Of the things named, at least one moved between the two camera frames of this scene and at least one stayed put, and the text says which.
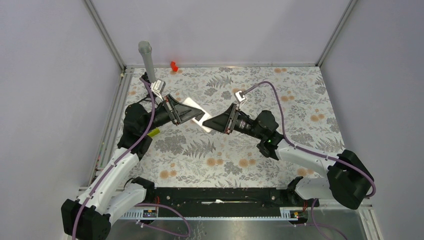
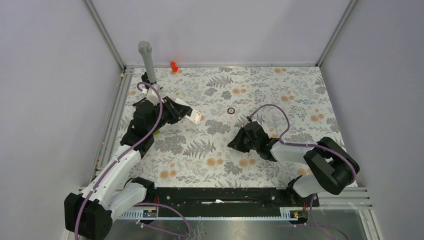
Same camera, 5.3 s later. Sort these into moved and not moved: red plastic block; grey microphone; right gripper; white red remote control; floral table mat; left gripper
Moved: white red remote control; right gripper
Not moved: left gripper; floral table mat; grey microphone; red plastic block
